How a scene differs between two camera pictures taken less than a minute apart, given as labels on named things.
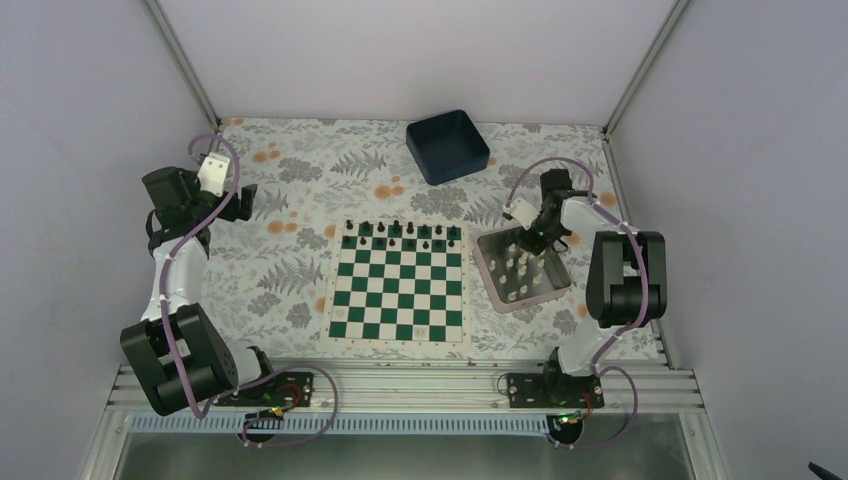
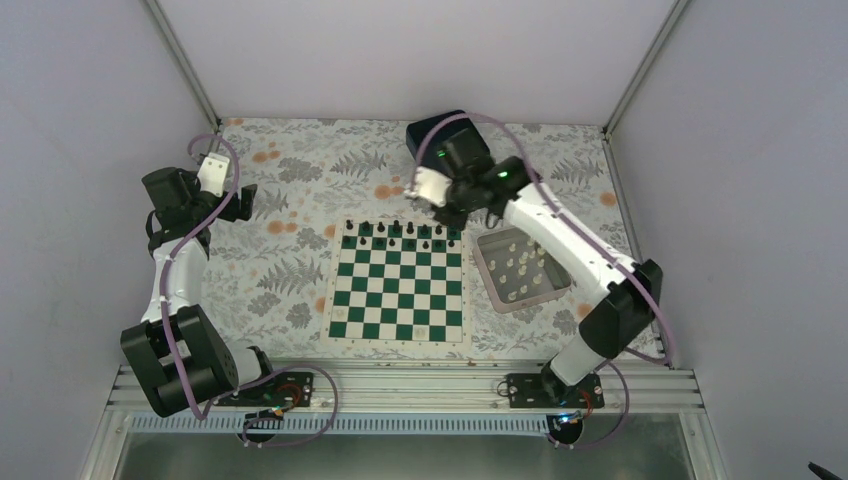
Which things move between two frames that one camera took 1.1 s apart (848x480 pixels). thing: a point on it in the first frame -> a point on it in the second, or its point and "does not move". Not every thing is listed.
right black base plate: [553, 391] does not move
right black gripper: [534, 246] -> [458, 221]
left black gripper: [230, 212] does not move
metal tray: [514, 275] does not move
